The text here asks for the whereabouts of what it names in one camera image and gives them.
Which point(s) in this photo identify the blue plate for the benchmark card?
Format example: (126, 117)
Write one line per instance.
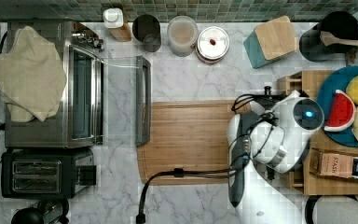
(338, 80)

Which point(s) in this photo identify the beige cloth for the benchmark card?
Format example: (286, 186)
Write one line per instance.
(32, 78)

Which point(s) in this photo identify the white-capped wooden bottle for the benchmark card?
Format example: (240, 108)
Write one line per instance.
(113, 20)

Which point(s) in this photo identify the wooden drawer cabinet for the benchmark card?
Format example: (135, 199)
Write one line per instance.
(310, 82)

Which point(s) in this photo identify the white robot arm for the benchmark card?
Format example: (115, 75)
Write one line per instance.
(278, 138)

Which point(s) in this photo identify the round tin with white lid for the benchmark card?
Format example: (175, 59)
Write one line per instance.
(212, 44)

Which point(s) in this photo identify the dark grey cup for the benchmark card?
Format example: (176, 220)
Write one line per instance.
(146, 29)

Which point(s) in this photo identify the stash tea box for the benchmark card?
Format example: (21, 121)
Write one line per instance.
(332, 164)

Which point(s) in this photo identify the teal and wood knife block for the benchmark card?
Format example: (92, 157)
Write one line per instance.
(271, 41)

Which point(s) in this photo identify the frosted plastic container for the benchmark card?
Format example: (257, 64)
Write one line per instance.
(182, 34)

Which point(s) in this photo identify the black two-slot toaster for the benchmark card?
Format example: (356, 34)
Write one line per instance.
(47, 174)

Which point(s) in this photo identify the black kettle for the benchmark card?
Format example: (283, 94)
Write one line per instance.
(44, 212)

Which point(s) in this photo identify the bamboo cutting board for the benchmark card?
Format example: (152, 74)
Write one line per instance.
(187, 135)

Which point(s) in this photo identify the toaster oven with open door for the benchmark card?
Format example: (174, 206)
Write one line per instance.
(79, 120)

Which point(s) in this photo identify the toy watermelon slice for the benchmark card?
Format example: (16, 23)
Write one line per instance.
(342, 113)

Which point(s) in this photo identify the wooden spoon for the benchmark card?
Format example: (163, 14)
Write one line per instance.
(328, 39)

